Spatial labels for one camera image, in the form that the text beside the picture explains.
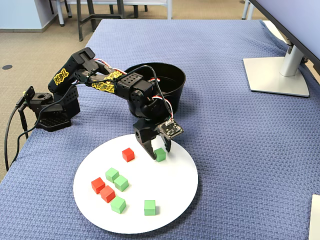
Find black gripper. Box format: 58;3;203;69
132;97;174;161

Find green cube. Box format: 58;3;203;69
110;196;127;215
154;147;167;163
104;167;120;184
143;199;157;216
113;174;130;193

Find white round plate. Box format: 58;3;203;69
72;133;199;235

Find red cube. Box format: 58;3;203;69
121;147;136;163
100;185;116;203
90;177;106;195

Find blue woven tablecloth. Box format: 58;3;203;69
0;19;320;240

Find black metal bucket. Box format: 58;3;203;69
122;62;187;118

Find silver monitor stand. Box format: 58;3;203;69
242;37;311;98

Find dark furniture legs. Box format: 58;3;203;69
109;4;149;20

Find white furniture legs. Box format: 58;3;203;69
241;0;255;21

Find black chair legs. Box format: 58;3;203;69
48;0;73;19

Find white flat board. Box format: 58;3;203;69
307;193;320;240

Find computer monitor screen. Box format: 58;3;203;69
247;0;320;63

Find black wrist camera board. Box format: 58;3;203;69
156;119;185;140

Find thin black camera cable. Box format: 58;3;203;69
11;64;175;163

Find short black base cable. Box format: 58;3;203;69
19;107;30;140

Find dark grey table frame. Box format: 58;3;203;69
76;0;126;43

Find thick black base cable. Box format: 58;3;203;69
4;98;27;172

